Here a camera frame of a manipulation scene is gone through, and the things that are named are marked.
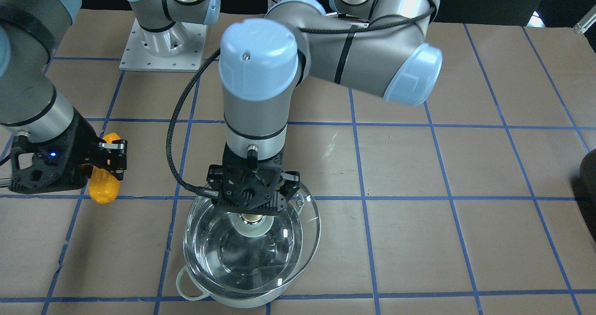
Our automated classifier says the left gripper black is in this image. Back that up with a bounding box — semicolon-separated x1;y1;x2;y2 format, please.
207;145;299;211

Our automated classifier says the glass pot lid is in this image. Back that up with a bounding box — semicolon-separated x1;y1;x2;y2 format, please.
183;180;322;293

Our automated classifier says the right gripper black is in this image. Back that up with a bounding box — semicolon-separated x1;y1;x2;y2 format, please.
8;112;128;194

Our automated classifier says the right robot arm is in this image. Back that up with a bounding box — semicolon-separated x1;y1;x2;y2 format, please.
0;0;221;203

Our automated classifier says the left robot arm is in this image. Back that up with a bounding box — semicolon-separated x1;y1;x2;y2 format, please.
203;0;442;215

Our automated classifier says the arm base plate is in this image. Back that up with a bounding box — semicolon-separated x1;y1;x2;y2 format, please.
119;20;207;72

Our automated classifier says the white electric pot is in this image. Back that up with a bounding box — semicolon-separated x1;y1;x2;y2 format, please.
176;180;322;310

